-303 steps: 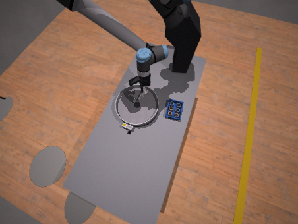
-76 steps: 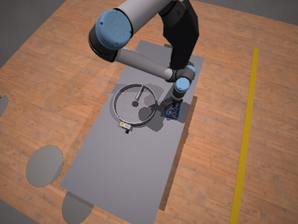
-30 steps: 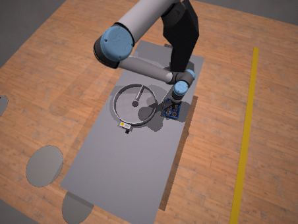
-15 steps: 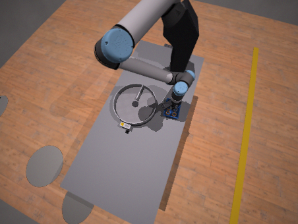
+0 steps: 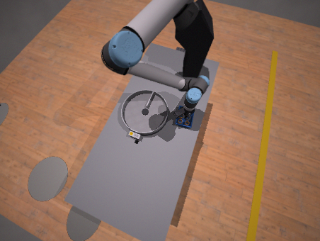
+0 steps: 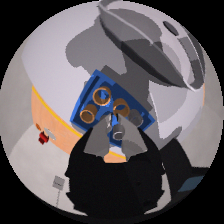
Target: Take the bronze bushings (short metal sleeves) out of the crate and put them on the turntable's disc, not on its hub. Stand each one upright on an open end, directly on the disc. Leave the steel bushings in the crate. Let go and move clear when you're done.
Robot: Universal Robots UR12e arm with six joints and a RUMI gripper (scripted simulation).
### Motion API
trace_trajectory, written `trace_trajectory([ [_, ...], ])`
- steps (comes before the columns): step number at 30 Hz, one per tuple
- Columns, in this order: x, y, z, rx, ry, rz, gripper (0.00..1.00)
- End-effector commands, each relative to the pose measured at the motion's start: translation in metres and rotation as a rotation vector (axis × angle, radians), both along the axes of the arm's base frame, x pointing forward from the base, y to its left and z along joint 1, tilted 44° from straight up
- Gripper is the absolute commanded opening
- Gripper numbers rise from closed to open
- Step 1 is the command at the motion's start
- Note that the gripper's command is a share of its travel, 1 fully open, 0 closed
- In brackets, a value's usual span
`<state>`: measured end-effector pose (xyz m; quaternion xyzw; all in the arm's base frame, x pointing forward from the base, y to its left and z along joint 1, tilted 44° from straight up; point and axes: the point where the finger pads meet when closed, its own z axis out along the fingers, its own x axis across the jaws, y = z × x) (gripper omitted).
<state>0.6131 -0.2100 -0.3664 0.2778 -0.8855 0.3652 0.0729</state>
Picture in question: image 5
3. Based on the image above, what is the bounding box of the blue crate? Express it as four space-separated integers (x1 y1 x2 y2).
175 106 194 129

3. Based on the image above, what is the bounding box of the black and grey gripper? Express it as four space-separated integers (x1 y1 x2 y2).
182 109 195 118

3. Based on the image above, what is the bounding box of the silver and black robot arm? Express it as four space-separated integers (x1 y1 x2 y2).
101 0 210 118

